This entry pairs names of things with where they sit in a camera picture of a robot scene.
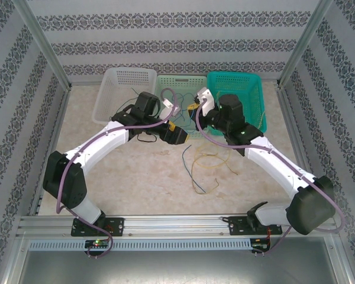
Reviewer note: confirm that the teal plastic basket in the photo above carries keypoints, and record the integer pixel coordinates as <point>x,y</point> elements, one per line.
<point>248,97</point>

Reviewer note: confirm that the grey sheet metal panel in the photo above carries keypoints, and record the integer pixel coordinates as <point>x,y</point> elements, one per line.
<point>177,266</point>

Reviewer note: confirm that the aluminium mounting rail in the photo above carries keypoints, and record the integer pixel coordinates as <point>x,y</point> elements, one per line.
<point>174,225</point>

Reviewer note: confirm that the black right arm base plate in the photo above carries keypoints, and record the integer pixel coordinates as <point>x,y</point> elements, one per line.
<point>239,226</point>

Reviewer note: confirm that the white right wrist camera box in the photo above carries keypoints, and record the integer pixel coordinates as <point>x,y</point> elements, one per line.
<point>205,97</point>

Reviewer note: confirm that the left circuit board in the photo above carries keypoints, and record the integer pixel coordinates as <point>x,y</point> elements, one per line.
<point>97,243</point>

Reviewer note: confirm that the white plastic basket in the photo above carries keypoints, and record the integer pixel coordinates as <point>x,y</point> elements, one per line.
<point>118,85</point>

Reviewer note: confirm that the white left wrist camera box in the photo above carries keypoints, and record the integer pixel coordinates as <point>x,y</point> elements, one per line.
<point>170,108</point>

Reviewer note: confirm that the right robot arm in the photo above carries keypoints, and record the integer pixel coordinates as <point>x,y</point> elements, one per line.
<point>278,162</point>

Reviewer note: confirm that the light green plastic basket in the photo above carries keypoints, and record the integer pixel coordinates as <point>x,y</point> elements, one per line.
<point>183,84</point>

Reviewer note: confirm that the aluminium frame post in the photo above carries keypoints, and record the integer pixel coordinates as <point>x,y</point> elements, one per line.
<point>307,38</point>
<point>38,38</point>

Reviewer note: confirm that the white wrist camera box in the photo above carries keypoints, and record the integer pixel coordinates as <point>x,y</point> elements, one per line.
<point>205,97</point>
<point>170,108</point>

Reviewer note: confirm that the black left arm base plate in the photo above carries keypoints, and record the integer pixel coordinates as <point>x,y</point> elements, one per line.
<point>115,226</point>

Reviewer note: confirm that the circuit board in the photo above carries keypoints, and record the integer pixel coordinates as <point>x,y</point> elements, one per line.
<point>97,243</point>
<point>260,244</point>

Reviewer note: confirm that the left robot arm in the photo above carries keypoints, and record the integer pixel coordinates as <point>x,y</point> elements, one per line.
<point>106,142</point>

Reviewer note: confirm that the aluminium side rail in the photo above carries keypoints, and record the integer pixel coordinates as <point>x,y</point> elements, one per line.
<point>56,133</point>
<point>293,124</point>

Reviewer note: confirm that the right circuit board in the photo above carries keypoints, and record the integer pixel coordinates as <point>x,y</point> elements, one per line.
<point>260,244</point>

